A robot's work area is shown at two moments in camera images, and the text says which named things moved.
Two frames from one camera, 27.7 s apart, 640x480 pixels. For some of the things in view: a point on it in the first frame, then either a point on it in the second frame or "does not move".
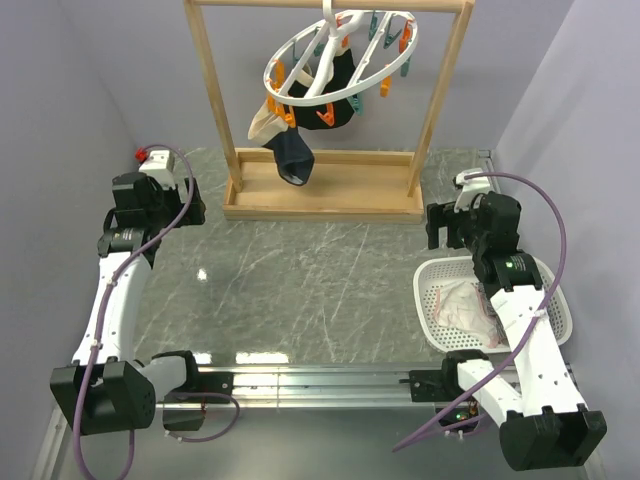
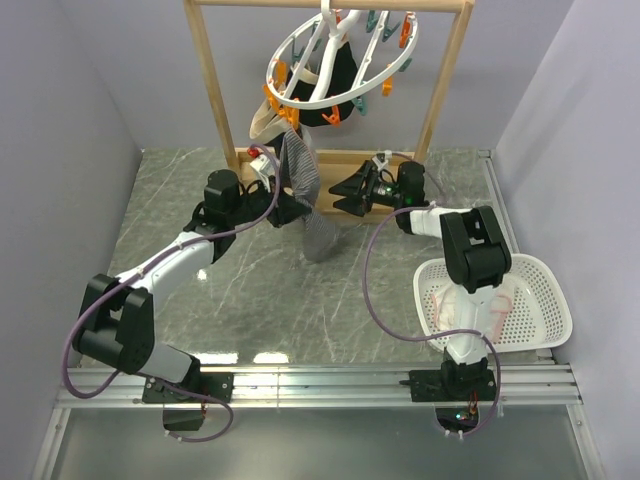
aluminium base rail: (302, 386) does not move
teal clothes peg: (358, 103) does not move
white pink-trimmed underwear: (460, 305) does not move
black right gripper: (443, 215) -> (357, 201)
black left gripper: (194, 212) -> (287, 210)
